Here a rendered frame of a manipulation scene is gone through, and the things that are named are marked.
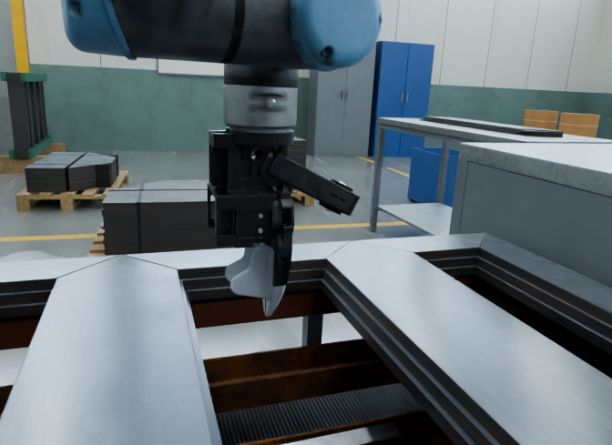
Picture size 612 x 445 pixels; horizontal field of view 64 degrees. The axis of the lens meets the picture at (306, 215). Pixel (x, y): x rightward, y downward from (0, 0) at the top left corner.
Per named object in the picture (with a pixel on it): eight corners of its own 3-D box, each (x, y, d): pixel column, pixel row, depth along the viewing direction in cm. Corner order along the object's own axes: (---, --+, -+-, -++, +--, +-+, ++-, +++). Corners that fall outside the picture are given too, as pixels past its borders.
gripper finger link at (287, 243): (263, 275, 55) (265, 201, 53) (279, 274, 56) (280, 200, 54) (274, 292, 51) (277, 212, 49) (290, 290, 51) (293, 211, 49)
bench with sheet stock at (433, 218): (367, 230, 414) (377, 113, 389) (437, 226, 438) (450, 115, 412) (499, 313, 270) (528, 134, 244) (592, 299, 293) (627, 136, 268)
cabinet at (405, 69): (373, 156, 858) (382, 40, 808) (362, 153, 903) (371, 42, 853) (423, 156, 887) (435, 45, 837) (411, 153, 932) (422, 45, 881)
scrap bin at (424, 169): (406, 198, 541) (412, 147, 526) (440, 198, 553) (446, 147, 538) (435, 213, 484) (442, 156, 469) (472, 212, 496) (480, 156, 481)
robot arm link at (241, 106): (286, 87, 54) (310, 89, 47) (284, 129, 55) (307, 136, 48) (218, 84, 52) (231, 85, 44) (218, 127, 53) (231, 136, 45)
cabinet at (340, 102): (314, 156, 827) (320, 35, 776) (306, 153, 872) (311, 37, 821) (368, 156, 856) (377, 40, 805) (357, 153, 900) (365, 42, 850)
